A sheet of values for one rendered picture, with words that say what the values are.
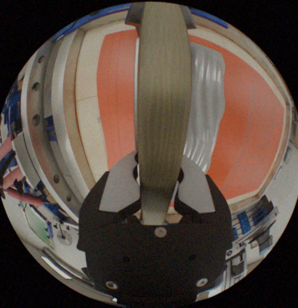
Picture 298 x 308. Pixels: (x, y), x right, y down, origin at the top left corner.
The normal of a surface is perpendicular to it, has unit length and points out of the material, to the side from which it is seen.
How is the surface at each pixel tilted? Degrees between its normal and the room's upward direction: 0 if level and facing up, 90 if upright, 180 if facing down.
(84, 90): 0
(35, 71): 90
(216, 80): 31
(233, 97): 0
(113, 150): 0
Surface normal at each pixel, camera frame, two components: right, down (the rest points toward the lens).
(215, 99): -0.57, 0.47
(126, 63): -0.04, 0.53
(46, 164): 1.00, 0.04
